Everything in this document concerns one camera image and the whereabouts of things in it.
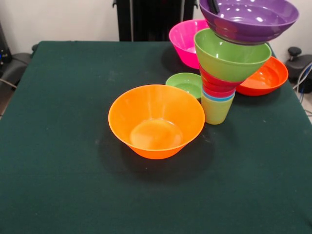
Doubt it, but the white cable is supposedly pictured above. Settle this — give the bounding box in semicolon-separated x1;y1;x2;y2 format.
292;62;312;90

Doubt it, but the dark green tablecloth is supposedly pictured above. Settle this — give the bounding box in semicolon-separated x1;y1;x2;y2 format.
0;40;312;234

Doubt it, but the large orange bowl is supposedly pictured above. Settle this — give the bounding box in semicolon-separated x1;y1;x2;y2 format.
108;84;205;160

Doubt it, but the small red bowl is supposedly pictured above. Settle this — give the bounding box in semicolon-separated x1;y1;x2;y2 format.
199;63;242;93

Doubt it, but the grey cable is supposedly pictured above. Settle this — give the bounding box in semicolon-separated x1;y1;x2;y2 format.
0;78;18;90

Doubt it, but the large green bowl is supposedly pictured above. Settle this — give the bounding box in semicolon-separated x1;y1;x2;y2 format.
194;28;272;83

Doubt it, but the red cup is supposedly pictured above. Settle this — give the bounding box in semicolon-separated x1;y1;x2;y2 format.
202;84;236;98

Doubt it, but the blue cup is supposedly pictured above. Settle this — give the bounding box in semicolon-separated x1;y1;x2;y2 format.
201;89;236;102

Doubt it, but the pink bowl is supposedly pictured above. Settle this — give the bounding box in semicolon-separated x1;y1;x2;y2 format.
169;19;210;70

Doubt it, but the small green bowl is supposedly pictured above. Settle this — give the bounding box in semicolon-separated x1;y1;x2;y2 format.
165;72;203;100

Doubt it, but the red-orange bowl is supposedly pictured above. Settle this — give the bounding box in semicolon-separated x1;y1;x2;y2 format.
235;56;289;97

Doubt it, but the purple bowl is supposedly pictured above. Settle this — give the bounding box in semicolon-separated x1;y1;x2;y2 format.
199;0;300;46

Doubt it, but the black equipment with knob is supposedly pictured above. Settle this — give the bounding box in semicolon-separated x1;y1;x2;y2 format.
285;46;312;85

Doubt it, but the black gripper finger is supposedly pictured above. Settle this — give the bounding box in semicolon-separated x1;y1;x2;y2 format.
207;0;220;13

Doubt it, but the black electronics box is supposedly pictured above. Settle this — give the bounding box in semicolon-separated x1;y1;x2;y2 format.
0;20;13;73

